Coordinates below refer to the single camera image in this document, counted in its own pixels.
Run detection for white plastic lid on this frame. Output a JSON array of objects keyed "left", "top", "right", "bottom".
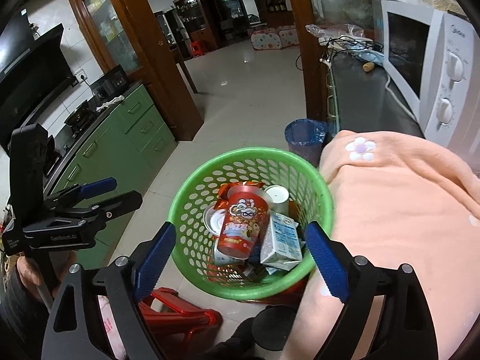
[{"left": 202, "top": 202, "right": 227, "bottom": 237}]

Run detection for tangled black cables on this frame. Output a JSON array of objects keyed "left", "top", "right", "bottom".
[{"left": 318, "top": 35, "right": 386, "bottom": 65}]

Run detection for white paper cup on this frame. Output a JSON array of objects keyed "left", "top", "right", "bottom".
[{"left": 265, "top": 185, "right": 290, "bottom": 216}]

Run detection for green kitchen cabinet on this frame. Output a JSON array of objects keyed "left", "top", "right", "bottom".
[{"left": 324, "top": 61, "right": 340, "bottom": 138}]

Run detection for green plastic trash basket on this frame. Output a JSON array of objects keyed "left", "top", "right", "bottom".
[{"left": 168, "top": 147, "right": 335, "bottom": 302}]

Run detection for brown wooden door frame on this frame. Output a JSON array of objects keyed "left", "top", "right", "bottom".
[{"left": 69, "top": 0, "right": 203, "bottom": 141}]

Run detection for green cabinet opposite side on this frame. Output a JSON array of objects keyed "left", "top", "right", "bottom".
[{"left": 45, "top": 82, "right": 178, "bottom": 267}]

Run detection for clear plastic bag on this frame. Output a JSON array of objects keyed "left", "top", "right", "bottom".
[{"left": 305, "top": 24, "right": 365, "bottom": 39}]

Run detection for red plastic stool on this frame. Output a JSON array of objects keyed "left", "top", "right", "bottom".
[{"left": 138, "top": 287, "right": 223, "bottom": 359}]

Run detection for white blue milk carton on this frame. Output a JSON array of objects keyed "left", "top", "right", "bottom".
[{"left": 260, "top": 211, "right": 303, "bottom": 272}]

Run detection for left hand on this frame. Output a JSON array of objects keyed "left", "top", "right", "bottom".
[{"left": 16, "top": 250, "right": 78, "bottom": 302}]

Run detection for white microwave oven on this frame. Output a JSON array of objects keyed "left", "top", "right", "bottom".
[{"left": 372, "top": 0, "right": 479, "bottom": 172}]

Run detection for small brown cork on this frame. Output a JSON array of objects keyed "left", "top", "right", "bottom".
[{"left": 362, "top": 62, "right": 376, "bottom": 72}]

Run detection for blue lined trash bin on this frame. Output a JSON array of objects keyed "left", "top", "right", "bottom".
[{"left": 284, "top": 118, "right": 328, "bottom": 167}]

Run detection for black range hood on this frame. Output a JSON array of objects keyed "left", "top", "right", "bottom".
[{"left": 1, "top": 11, "right": 78, "bottom": 150}]

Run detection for red snack cup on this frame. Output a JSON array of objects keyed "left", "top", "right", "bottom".
[{"left": 217, "top": 189, "right": 272, "bottom": 260}]

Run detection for polka dot storage boxes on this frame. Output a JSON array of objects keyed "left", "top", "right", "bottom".
[{"left": 250, "top": 26, "right": 299, "bottom": 50}]

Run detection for orange snack wrapper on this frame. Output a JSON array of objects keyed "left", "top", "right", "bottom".
[{"left": 214, "top": 180, "right": 264, "bottom": 210}]

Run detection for gas stove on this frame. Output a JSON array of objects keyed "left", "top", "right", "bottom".
[{"left": 65, "top": 109, "right": 98, "bottom": 135}]

